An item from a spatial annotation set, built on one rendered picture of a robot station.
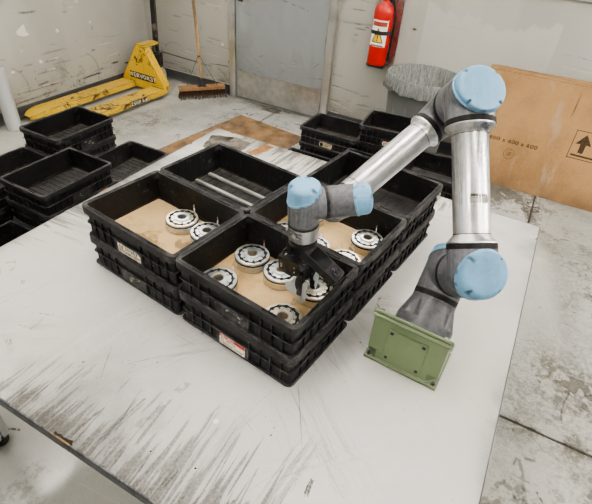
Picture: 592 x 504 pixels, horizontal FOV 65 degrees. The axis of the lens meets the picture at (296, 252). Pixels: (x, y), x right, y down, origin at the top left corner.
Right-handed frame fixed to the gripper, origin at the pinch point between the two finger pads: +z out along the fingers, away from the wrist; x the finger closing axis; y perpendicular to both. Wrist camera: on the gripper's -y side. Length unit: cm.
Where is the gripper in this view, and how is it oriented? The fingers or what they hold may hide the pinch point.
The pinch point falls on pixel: (308, 295)
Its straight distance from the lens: 126.4
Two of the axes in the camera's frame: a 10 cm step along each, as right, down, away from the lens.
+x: -5.9, 5.5, -6.0
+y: -8.1, -4.0, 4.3
